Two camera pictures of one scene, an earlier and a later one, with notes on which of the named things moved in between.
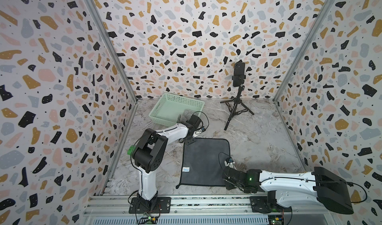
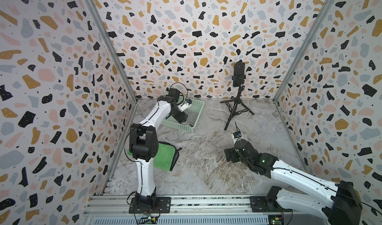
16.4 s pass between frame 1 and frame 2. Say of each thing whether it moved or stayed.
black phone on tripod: stayed
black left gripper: moved
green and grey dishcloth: moved
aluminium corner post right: stayed
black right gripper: moved
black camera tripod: stayed
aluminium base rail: stayed
